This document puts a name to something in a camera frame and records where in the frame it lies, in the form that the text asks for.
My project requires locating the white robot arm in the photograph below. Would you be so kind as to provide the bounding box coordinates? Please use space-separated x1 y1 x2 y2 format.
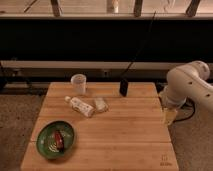
159 61 213 125

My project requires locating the green bowl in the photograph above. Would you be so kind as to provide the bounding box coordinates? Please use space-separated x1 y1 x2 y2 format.
36 121 75 160

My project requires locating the black cable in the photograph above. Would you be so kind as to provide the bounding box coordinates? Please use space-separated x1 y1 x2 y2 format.
119 11 157 80

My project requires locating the clear plastic cup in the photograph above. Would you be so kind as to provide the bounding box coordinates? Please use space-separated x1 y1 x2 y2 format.
71 74 87 95

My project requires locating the black eraser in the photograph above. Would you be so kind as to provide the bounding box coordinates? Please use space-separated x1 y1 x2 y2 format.
119 79 128 97

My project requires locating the white plastic bottle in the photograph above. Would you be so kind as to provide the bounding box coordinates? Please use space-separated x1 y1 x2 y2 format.
65 96 94 117

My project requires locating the red object in bowl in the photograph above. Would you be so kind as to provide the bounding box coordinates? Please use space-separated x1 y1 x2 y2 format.
54 130 64 149

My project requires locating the small wrapped white packet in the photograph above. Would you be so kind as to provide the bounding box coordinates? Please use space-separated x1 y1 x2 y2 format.
94 97 108 113

